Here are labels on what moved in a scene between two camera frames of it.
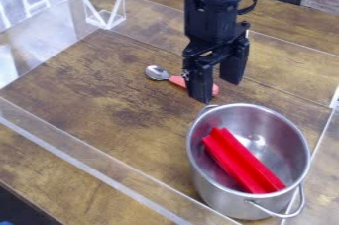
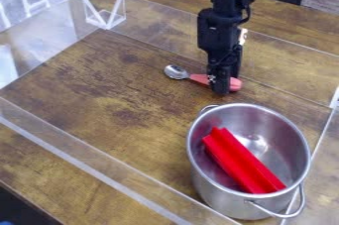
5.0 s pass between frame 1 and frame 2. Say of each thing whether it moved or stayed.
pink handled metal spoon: moved
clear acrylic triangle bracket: stayed
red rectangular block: stayed
